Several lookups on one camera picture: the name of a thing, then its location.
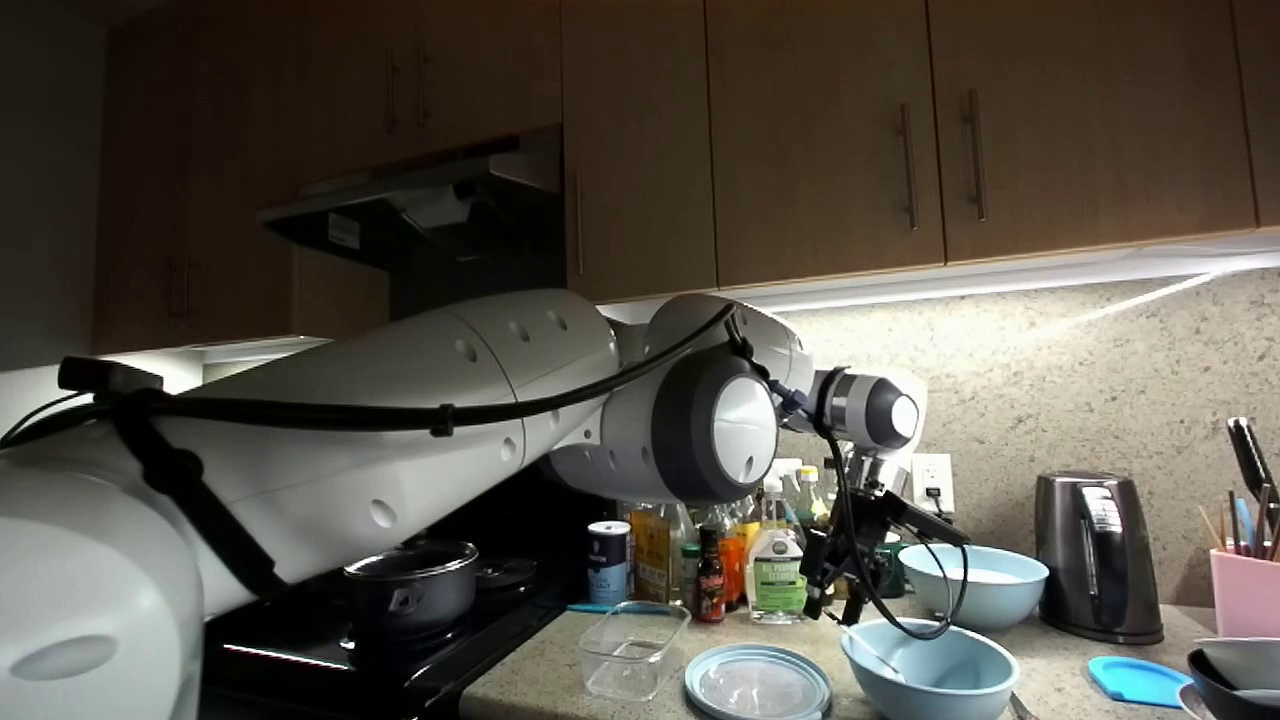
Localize wooden upper cabinets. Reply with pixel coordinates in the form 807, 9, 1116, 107
93, 0, 1280, 356

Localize light blue bowl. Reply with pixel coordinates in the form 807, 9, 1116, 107
894, 540, 1050, 631
834, 615, 1023, 720

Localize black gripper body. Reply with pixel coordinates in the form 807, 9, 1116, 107
807, 450, 898, 551

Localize pink utensil holder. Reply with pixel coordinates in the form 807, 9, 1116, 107
1206, 545, 1280, 640

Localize black electric kettle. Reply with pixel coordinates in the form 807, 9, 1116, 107
1035, 473, 1169, 649

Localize clear bottle green label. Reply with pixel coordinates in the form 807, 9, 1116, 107
745, 484, 812, 626

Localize white wall outlet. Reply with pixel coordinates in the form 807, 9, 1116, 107
902, 450, 954, 516

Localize yellow oil bottle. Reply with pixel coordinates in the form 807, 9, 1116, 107
628, 498, 683, 606

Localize dark hot sauce bottle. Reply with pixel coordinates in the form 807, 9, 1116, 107
691, 524, 731, 626

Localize blue white salt canister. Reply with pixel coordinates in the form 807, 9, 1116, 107
583, 516, 637, 606

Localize black range hood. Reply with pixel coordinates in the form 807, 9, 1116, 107
255, 122, 570, 315

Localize clear plastic container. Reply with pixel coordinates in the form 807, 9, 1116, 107
575, 594, 696, 708

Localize steel cabinet bar handle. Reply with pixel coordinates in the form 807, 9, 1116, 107
892, 98, 921, 231
960, 88, 987, 225

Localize small teal lid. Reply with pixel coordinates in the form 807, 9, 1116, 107
1085, 650, 1196, 711

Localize black stove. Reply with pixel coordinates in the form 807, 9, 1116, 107
196, 462, 596, 720

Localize black bowl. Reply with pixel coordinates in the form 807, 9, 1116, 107
1184, 635, 1280, 720

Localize under-cabinet light strip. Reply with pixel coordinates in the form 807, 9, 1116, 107
745, 225, 1280, 315

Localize round clear lid blue rim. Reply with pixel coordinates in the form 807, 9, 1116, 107
680, 640, 834, 720

